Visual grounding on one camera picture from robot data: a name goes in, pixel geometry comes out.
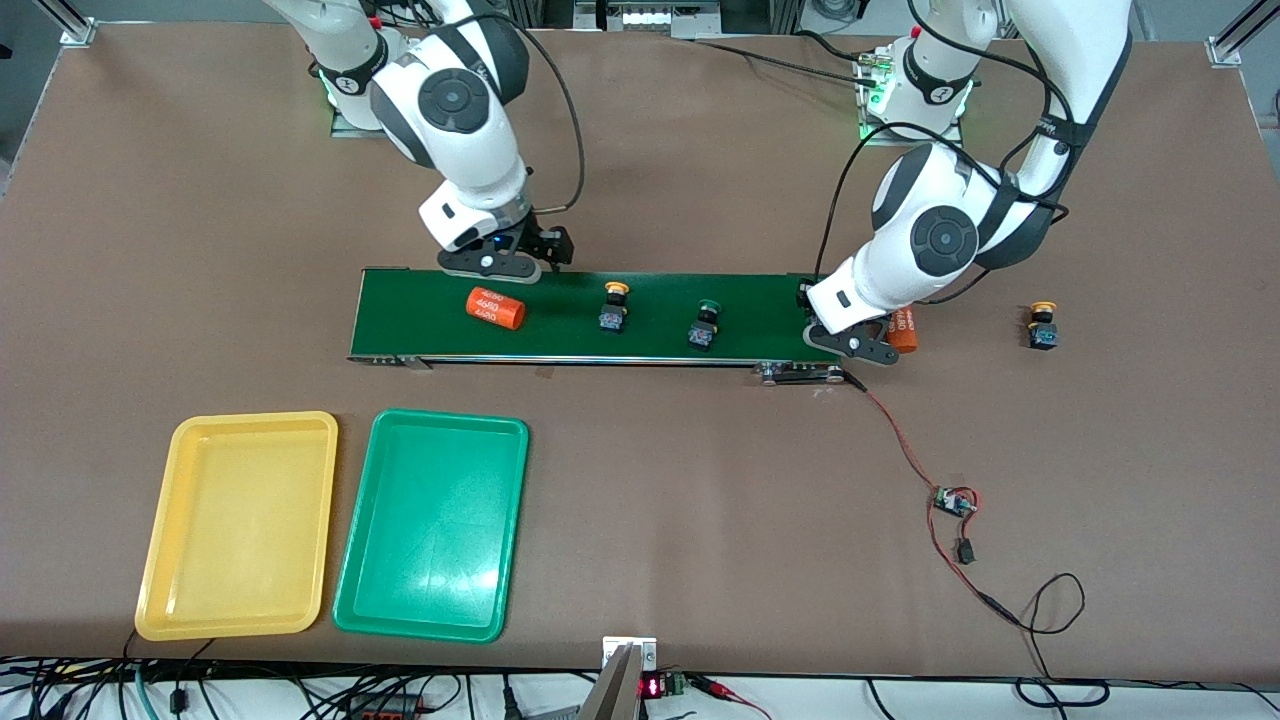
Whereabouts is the green belt conveyor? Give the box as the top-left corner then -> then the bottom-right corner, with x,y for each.
347,267 -> 846,388

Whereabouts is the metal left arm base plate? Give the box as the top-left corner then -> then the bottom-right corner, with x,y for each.
857,48 -> 966,149

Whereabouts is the orange and black power strip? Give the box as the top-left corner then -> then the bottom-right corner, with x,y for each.
345,693 -> 426,720

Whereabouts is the red clip lead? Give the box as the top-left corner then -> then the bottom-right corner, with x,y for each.
690,676 -> 771,720

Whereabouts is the aluminium corner profile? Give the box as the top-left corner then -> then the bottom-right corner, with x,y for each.
35,0 -> 98,46
1207,0 -> 1280,67

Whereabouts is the aluminium frame structure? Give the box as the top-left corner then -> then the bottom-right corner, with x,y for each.
505,0 -> 811,39

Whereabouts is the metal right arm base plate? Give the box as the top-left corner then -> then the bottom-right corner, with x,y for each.
330,95 -> 379,139

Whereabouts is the yellow plastic tray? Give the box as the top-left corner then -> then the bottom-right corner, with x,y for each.
134,410 -> 340,642

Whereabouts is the green plastic tray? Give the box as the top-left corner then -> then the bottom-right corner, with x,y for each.
332,408 -> 531,644

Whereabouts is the thin black looped cable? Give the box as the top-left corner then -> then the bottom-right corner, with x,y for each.
1015,572 -> 1111,707

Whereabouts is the grey camera mount bar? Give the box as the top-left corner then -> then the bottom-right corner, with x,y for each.
577,643 -> 642,720

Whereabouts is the red and black wire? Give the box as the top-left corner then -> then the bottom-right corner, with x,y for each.
843,372 -> 1023,628

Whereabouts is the white light unit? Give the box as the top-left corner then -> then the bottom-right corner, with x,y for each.
598,0 -> 701,31

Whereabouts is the small metal bracket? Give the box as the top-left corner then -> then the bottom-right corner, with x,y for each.
602,636 -> 658,671

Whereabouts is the black cable on table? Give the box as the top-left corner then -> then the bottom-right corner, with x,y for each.
690,30 -> 886,91

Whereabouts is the green push button switch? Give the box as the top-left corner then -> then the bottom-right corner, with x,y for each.
688,299 -> 723,352

